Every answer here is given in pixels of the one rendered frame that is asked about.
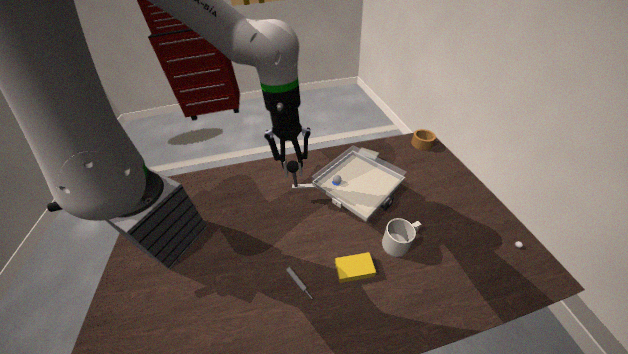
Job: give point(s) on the grey metal mug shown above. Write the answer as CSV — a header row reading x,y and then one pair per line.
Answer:
x,y
403,231

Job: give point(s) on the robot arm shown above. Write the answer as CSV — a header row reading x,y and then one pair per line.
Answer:
x,y
50,82

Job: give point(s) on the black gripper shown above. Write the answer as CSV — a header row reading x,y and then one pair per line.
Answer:
x,y
288,129

